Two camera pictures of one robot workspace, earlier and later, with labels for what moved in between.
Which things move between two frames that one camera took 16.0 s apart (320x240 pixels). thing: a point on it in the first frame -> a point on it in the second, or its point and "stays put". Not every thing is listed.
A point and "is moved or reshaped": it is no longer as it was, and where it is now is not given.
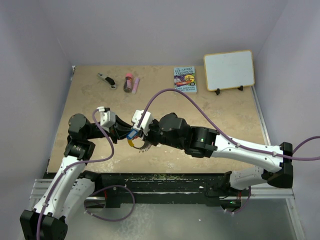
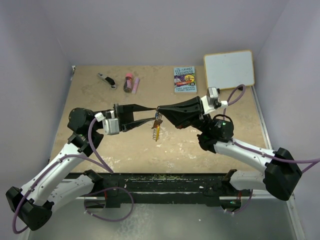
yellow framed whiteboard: (229, 70) stays put
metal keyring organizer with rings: (146, 146) is moved or reshaped
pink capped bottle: (128, 84) stays put
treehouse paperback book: (185, 79) stays put
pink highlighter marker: (135, 85) stays put
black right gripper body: (153, 136) -> (202, 106)
